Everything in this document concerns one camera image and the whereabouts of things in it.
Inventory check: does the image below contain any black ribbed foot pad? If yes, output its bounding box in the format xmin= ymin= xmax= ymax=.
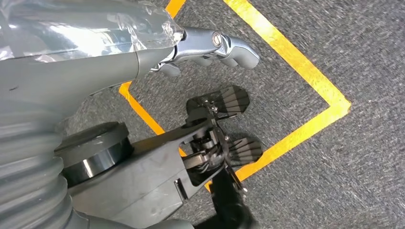
xmin=226 ymin=137 xmax=264 ymax=167
xmin=186 ymin=85 xmax=251 ymax=119

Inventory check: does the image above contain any black robot foot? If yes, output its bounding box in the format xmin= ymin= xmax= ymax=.
xmin=193 ymin=170 xmax=257 ymax=229

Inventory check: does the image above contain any yellow floor tape outline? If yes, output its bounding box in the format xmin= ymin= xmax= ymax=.
xmin=118 ymin=0 xmax=352 ymax=192

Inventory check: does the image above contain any dark grey carpet mat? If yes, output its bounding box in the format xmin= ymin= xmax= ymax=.
xmin=0 ymin=0 xmax=405 ymax=229

